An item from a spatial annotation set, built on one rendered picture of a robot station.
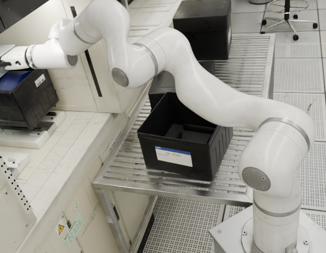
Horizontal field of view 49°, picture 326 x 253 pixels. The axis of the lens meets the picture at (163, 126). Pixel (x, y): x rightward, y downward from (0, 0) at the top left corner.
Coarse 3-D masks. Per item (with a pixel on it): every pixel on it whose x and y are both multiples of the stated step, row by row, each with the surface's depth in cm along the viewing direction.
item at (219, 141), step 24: (168, 96) 146; (144, 120) 131; (168, 120) 150; (192, 120) 149; (144, 144) 128; (168, 144) 123; (192, 144) 118; (216, 144) 123; (168, 168) 131; (192, 168) 125; (216, 168) 128
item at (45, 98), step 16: (0, 48) 130; (32, 80) 132; (48, 80) 141; (0, 96) 126; (16, 96) 125; (32, 96) 133; (48, 96) 141; (0, 112) 131; (16, 112) 129; (32, 112) 133; (48, 112) 147; (16, 128) 142; (32, 128) 133
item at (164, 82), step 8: (200, 64) 174; (208, 64) 172; (160, 72) 174; (168, 72) 172; (152, 80) 169; (160, 80) 168; (168, 80) 166; (152, 88) 163; (160, 88) 162; (168, 88) 161; (152, 96) 160; (160, 96) 159; (152, 104) 163
